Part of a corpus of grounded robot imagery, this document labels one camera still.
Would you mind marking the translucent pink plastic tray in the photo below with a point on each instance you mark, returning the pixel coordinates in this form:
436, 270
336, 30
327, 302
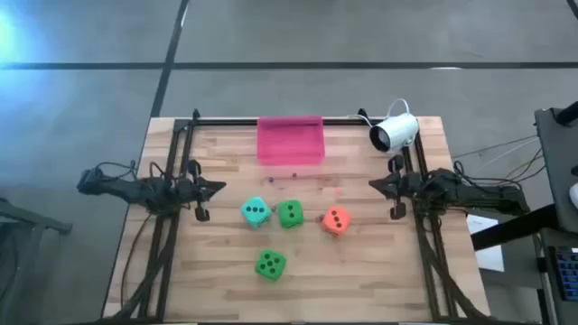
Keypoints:
291, 141

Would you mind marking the white paper sheet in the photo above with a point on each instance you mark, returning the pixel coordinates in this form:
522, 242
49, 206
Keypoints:
490, 257

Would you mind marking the dark grey desk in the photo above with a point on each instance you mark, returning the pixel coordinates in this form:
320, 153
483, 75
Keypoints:
557, 171

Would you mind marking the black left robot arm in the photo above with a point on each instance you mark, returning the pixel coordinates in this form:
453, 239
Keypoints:
131, 192

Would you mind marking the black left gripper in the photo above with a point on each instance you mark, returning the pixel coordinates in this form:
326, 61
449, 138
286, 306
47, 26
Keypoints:
187, 192

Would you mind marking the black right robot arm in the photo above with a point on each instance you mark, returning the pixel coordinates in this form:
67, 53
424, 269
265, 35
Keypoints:
474, 194

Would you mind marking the blue-lit keyboard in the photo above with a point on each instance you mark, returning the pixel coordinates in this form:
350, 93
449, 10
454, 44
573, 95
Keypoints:
566, 275

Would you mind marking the turquoise foam die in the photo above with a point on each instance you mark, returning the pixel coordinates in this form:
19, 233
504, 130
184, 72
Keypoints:
255, 216

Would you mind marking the white camera on table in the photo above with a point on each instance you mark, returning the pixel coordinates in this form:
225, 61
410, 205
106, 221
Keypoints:
399, 128

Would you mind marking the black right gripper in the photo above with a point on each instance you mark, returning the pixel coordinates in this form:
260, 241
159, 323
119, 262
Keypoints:
411, 189

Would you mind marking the black desk beam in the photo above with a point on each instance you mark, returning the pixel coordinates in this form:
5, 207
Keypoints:
510, 230

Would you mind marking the green foam die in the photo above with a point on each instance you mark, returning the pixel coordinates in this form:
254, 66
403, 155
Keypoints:
290, 219
264, 273

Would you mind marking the grey metal stand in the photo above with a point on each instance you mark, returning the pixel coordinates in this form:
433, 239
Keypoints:
27, 221

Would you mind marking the orange foam die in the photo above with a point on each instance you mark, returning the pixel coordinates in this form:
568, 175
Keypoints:
336, 228

